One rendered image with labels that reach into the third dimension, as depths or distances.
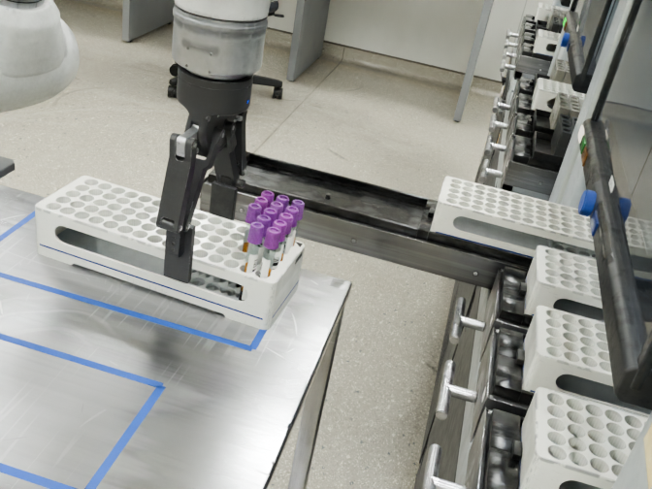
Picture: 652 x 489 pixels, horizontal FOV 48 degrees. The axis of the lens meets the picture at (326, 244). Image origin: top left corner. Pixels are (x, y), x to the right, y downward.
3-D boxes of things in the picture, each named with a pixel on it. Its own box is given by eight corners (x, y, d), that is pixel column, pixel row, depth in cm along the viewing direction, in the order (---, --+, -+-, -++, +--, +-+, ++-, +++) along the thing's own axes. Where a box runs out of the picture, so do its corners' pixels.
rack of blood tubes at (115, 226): (299, 287, 88) (307, 243, 85) (268, 332, 80) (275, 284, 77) (83, 217, 94) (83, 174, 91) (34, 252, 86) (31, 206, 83)
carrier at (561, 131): (562, 164, 138) (572, 135, 135) (551, 161, 138) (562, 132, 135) (560, 143, 148) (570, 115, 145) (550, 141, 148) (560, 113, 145)
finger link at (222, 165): (195, 119, 77) (201, 110, 78) (211, 181, 87) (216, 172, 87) (229, 129, 76) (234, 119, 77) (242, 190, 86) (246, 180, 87)
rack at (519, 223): (625, 259, 112) (640, 224, 109) (632, 292, 104) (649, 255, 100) (436, 210, 116) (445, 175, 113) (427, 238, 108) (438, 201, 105)
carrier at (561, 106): (560, 137, 151) (570, 110, 148) (550, 135, 151) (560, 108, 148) (558, 119, 161) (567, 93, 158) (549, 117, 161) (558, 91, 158)
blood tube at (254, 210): (239, 295, 84) (253, 210, 79) (230, 288, 85) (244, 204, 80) (249, 291, 85) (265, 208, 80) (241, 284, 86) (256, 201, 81)
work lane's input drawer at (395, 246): (631, 295, 117) (653, 247, 112) (641, 344, 105) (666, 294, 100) (206, 181, 127) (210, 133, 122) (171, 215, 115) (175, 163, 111)
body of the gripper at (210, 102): (201, 48, 78) (195, 130, 82) (161, 67, 70) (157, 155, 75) (267, 66, 76) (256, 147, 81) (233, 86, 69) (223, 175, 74)
